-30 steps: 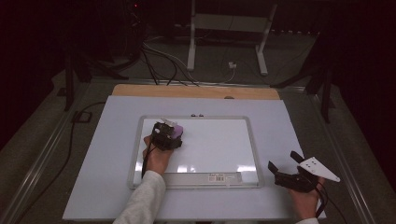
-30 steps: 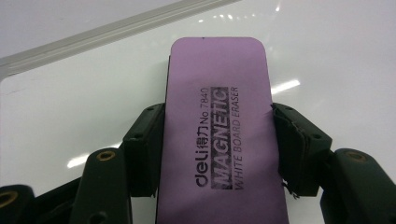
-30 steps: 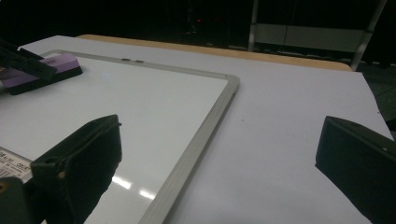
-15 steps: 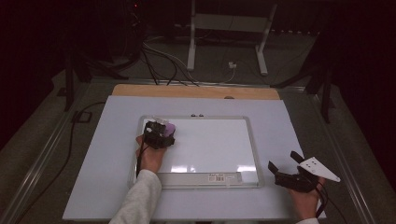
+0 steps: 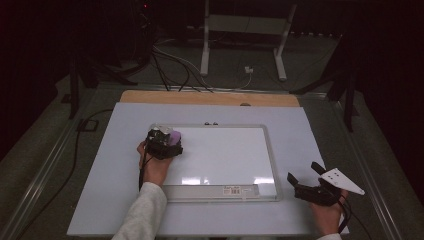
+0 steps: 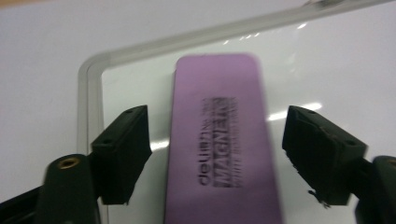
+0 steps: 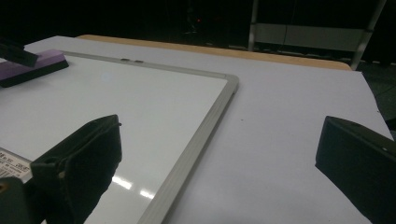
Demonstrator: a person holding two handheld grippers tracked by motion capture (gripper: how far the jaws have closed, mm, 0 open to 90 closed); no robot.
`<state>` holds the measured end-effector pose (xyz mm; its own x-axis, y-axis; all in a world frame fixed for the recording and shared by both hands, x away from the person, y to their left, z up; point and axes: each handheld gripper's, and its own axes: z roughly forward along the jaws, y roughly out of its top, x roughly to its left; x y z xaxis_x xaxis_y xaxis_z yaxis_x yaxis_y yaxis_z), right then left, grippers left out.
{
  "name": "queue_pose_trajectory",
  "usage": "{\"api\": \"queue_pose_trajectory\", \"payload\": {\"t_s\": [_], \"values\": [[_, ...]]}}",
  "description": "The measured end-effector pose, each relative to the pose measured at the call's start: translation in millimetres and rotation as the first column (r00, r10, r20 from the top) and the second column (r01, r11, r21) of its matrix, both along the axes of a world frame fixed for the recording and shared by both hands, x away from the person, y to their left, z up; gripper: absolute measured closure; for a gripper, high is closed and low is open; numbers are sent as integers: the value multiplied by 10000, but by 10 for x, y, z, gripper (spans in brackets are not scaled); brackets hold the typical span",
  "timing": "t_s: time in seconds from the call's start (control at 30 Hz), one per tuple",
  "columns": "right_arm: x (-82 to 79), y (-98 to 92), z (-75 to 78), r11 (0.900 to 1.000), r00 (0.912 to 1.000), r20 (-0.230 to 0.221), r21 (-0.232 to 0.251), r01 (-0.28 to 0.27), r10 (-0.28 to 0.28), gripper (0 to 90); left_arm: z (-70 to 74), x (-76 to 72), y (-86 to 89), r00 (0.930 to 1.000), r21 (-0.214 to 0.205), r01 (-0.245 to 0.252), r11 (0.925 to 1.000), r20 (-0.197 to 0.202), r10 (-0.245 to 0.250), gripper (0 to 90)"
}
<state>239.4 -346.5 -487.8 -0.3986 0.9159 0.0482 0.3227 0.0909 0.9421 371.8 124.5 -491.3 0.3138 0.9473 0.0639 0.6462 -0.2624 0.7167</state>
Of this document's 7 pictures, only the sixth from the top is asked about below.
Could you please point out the small framed whiteboard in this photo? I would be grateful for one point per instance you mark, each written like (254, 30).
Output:
(327, 68)

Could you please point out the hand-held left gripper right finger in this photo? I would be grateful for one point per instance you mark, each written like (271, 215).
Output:
(320, 152)

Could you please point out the purple whiteboard eraser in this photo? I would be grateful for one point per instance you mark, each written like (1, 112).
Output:
(218, 140)

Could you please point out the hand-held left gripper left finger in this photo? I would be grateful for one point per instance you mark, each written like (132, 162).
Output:
(123, 155)

